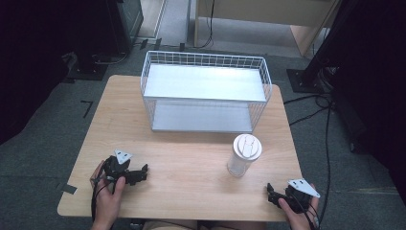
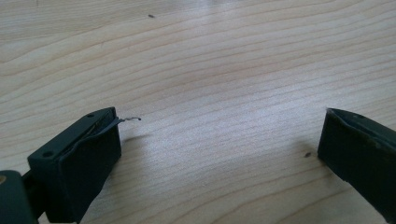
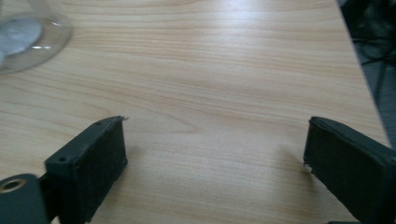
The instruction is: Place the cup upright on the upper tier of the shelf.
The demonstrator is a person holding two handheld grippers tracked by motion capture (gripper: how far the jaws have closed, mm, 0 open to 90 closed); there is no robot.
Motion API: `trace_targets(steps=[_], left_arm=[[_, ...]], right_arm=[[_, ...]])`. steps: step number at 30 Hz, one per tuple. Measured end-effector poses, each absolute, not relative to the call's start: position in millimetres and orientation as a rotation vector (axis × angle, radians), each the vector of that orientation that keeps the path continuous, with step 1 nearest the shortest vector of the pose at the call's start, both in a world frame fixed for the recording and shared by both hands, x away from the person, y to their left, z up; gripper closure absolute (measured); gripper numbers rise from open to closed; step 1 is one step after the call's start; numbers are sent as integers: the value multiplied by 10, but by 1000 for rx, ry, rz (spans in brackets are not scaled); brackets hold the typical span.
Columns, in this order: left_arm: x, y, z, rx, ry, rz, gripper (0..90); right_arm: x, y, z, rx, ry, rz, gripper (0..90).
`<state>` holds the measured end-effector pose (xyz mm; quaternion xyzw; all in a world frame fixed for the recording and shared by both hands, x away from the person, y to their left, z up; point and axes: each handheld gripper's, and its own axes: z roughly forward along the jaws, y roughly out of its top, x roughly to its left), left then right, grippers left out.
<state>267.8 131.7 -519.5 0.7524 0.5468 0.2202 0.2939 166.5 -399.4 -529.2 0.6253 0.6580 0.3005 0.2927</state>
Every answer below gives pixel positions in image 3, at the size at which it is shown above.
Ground clear glass container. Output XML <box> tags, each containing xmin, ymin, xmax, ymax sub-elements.
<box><xmin>0</xmin><ymin>0</ymin><xmax>75</xmax><ymax>76</ymax></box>

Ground dark cables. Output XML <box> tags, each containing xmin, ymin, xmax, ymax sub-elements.
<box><xmin>337</xmin><ymin>0</ymin><xmax>396</xmax><ymax>68</ymax></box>

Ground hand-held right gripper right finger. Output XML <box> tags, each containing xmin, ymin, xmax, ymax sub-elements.
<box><xmin>303</xmin><ymin>116</ymin><xmax>396</xmax><ymax>224</ymax></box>

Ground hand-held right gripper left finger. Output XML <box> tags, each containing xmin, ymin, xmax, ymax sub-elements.
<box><xmin>44</xmin><ymin>115</ymin><xmax>129</xmax><ymax>224</ymax></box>

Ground grey round lump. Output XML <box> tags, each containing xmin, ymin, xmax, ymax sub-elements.
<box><xmin>0</xmin><ymin>18</ymin><xmax>44</xmax><ymax>59</ymax></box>

